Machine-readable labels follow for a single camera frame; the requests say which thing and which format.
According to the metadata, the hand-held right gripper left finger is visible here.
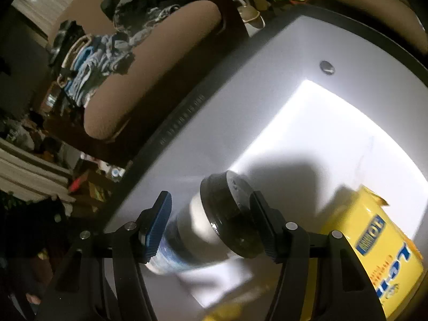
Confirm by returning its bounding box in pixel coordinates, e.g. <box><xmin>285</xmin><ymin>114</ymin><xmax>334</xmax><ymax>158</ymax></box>
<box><xmin>35</xmin><ymin>190</ymin><xmax>173</xmax><ymax>321</ymax></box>

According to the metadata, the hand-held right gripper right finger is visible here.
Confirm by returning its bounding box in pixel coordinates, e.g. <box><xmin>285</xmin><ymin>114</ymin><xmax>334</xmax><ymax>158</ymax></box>
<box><xmin>249</xmin><ymin>190</ymin><xmax>384</xmax><ymax>321</ymax></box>

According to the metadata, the white bottle black cap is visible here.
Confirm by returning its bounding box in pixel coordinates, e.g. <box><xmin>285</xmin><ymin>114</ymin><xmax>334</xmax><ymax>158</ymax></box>
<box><xmin>145</xmin><ymin>170</ymin><xmax>265</xmax><ymax>276</ymax></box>

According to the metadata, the yellow snack bag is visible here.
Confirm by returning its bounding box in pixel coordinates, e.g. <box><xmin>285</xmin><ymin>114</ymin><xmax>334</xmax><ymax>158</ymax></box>
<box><xmin>316</xmin><ymin>184</ymin><xmax>426</xmax><ymax>321</ymax></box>

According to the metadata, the white storage container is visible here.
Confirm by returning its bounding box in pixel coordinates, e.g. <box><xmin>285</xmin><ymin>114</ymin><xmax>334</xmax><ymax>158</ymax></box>
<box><xmin>104</xmin><ymin>5</ymin><xmax>428</xmax><ymax>321</ymax></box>

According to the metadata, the stack of white boards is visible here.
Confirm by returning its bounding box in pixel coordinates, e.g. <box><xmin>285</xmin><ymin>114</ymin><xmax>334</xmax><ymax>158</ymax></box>
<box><xmin>0</xmin><ymin>136</ymin><xmax>77</xmax><ymax>205</ymax></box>

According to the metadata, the brown cushioned armchair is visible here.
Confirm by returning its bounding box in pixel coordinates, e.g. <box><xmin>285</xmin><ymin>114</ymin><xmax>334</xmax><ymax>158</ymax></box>
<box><xmin>43</xmin><ymin>0</ymin><xmax>255</xmax><ymax>161</ymax></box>

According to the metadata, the pile of clothes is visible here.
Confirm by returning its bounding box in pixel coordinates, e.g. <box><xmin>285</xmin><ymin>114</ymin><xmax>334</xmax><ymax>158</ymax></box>
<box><xmin>48</xmin><ymin>0</ymin><xmax>188</xmax><ymax>108</ymax></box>

